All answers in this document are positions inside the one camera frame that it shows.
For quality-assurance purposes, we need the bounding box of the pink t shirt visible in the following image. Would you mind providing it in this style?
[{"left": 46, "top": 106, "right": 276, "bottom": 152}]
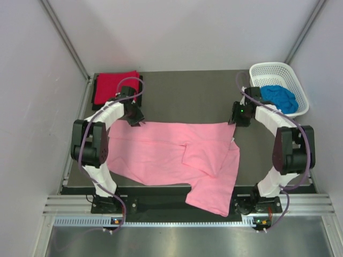
[{"left": 107, "top": 120, "right": 240, "bottom": 217}]

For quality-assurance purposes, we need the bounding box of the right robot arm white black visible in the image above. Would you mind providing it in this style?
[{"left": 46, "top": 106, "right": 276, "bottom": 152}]
[{"left": 229, "top": 87, "right": 315, "bottom": 215}]

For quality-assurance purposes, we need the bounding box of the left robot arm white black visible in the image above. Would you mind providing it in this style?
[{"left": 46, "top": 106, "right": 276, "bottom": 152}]
[{"left": 71, "top": 86, "right": 144, "bottom": 213}]

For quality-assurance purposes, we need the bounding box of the folded red t shirt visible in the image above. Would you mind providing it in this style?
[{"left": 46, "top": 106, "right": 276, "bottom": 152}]
[{"left": 92, "top": 71, "right": 140, "bottom": 105}]

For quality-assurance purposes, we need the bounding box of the folded black t shirt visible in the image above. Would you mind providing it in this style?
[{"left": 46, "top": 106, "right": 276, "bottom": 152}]
[{"left": 91, "top": 74, "right": 143, "bottom": 111}]

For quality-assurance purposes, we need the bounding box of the blue t shirt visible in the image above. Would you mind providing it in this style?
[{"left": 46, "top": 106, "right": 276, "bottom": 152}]
[{"left": 260, "top": 85, "right": 299, "bottom": 114}]

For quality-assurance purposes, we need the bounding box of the white plastic basket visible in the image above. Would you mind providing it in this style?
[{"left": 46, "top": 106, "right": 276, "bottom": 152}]
[{"left": 249, "top": 62, "right": 309, "bottom": 118}]

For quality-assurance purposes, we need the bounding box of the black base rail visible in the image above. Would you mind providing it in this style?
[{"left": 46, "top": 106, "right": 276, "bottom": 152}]
[{"left": 87, "top": 186, "right": 282, "bottom": 222}]

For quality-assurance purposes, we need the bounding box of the grey slotted cable duct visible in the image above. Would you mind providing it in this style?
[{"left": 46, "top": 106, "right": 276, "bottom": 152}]
[{"left": 54, "top": 216, "right": 267, "bottom": 228}]

